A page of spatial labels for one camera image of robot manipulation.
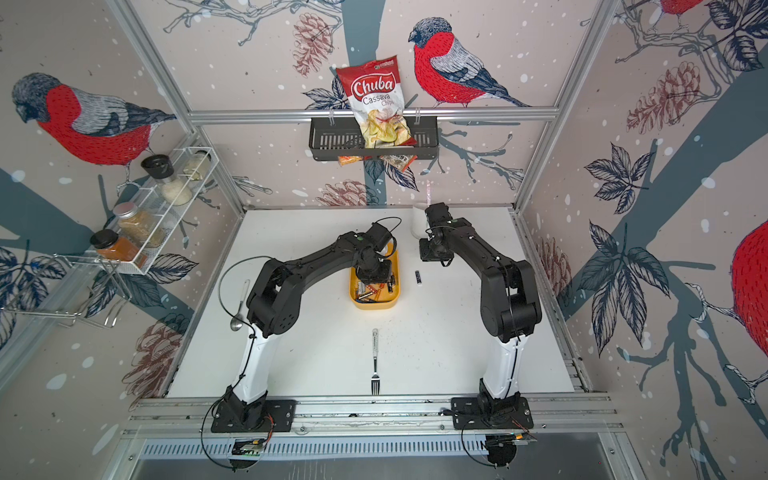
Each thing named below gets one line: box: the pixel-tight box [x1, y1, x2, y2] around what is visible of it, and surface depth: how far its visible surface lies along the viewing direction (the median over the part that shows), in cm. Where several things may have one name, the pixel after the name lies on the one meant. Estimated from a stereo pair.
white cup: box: [410, 206, 429, 239], surface depth 103 cm
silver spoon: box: [230, 279, 250, 331], surface depth 92 cm
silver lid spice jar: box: [113, 202, 163, 249], surface depth 66 cm
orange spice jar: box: [90, 229, 139, 262], surface depth 62 cm
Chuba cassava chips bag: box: [336, 55, 418, 172], surface depth 86 cm
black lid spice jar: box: [140, 154, 193, 206], surface depth 76 cm
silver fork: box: [371, 328, 380, 395], surface depth 81 cm
